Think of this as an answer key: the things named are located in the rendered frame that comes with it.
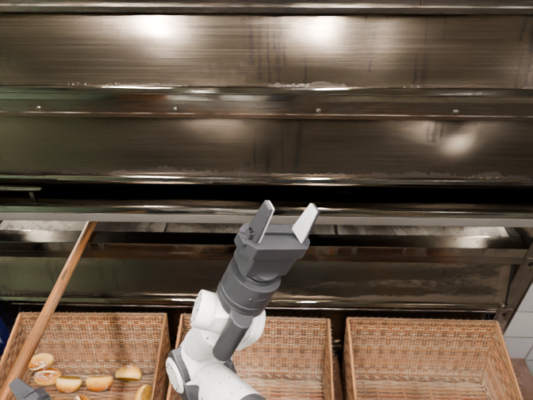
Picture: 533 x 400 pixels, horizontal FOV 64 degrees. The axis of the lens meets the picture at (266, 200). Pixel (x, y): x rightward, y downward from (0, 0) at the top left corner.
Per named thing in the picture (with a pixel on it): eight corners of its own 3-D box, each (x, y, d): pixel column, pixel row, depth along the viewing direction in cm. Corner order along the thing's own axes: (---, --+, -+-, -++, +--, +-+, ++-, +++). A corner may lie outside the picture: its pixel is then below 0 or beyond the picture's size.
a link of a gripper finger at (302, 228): (308, 200, 65) (291, 229, 68) (318, 214, 63) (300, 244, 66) (316, 201, 65) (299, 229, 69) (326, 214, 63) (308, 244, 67)
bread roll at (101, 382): (110, 376, 158) (109, 392, 156) (116, 374, 164) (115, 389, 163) (82, 378, 157) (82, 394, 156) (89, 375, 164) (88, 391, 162)
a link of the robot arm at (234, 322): (270, 275, 76) (247, 314, 81) (213, 258, 73) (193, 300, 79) (273, 327, 66) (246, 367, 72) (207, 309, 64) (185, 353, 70)
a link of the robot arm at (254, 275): (321, 258, 65) (289, 306, 71) (294, 215, 71) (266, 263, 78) (251, 259, 58) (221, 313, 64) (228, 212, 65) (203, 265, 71)
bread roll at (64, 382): (77, 380, 156) (74, 396, 155) (86, 376, 163) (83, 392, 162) (51, 377, 157) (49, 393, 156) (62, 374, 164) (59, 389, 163)
